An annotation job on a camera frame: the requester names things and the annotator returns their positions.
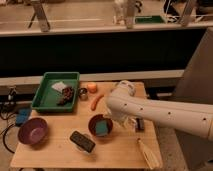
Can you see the black rectangular block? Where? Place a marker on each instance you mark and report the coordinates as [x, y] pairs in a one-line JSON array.
[[82, 141]]

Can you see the purple bowl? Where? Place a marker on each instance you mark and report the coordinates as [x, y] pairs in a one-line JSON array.
[[33, 131]]

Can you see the teal sponge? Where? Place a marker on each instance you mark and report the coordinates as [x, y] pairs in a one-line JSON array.
[[101, 128]]

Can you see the orange cup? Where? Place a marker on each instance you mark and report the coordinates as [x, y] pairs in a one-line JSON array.
[[92, 87]]

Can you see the red-brown bowl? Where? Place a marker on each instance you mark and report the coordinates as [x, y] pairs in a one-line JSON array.
[[97, 118]]

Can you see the blue box on floor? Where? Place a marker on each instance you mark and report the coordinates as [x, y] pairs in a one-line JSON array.
[[22, 116]]

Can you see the green plastic tray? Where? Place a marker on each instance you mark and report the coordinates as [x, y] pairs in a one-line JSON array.
[[46, 98]]

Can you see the brown item in tray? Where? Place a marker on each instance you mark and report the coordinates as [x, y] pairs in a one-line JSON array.
[[68, 94]]

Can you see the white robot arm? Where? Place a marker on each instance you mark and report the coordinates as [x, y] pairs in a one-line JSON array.
[[192, 118]]

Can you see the white cloth in tray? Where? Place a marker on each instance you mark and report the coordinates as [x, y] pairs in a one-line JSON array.
[[59, 86]]

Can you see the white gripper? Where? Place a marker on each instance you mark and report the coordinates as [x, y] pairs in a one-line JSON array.
[[122, 119]]

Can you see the orange carrot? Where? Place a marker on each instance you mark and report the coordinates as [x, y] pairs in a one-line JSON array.
[[95, 102]]

